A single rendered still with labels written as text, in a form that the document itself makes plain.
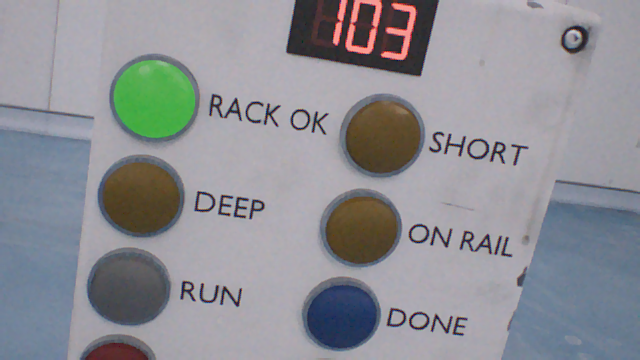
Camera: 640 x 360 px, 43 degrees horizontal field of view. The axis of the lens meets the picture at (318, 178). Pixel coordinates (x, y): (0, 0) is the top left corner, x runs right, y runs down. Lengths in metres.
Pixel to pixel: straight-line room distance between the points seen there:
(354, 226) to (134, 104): 0.09
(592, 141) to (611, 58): 0.44
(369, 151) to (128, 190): 0.08
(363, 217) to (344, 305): 0.04
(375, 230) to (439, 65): 0.06
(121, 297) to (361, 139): 0.10
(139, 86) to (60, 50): 3.63
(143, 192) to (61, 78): 3.65
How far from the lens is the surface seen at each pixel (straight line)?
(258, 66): 0.28
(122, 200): 0.29
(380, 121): 0.29
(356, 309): 0.31
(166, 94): 0.28
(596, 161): 4.61
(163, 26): 0.28
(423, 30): 0.29
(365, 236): 0.30
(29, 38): 3.92
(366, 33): 0.28
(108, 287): 0.31
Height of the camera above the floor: 1.23
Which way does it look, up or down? 18 degrees down
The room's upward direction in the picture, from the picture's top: 12 degrees clockwise
